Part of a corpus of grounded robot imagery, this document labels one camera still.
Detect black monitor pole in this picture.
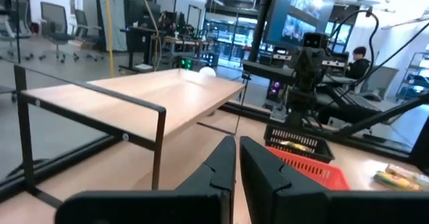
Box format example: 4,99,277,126
247,0,273,64

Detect white globe desk lamp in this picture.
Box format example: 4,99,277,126
198,66,218,78

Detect dark grey monitor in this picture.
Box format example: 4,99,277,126
263,0,338,50

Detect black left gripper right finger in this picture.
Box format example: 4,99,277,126
239,136,429,224

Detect orange slotted plastic basket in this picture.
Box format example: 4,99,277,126
265,145,351,191

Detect wooden shelf riser black frame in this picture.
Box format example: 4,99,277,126
13,64,248,210

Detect metal storage rack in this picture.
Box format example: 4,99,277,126
394,51,429,103

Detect black slotted plastic basket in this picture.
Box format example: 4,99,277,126
263,124,336,164

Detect yellow hanging cable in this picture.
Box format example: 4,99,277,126
103,0,115,79

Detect person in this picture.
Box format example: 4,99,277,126
345,45,372,81

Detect computer tower green lights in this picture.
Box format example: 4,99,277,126
173,56,194,71

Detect black keyboard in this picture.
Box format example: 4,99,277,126
326,85,383,117

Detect grey office chair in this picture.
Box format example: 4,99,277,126
357,65,400,103
38,1,77,63
73,9,104,61
0,1,35,60

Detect cluttered background work desk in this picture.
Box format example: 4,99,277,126
119,11,217,73

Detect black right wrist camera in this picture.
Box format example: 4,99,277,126
302,32,330,50

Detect computer tower under side desk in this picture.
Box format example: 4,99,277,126
266,78,286,101

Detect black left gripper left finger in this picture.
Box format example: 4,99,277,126
55,135,237,224

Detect grey partition board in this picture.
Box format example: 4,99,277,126
95,0,129,53

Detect black side desk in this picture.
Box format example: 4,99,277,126
241,60,358,86

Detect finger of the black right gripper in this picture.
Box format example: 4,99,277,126
300,51,309,87
308,51,318,87

